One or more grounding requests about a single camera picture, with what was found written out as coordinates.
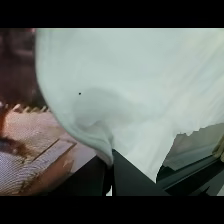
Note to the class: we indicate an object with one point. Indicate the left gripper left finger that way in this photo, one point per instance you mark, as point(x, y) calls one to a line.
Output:
point(88, 180)

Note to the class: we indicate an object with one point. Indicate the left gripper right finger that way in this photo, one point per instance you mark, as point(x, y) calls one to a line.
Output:
point(133, 181)

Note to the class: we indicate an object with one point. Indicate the white garment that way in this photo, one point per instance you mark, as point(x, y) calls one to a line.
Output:
point(133, 80)

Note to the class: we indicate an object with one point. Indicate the beige garment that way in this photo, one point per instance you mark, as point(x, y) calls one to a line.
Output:
point(220, 148)

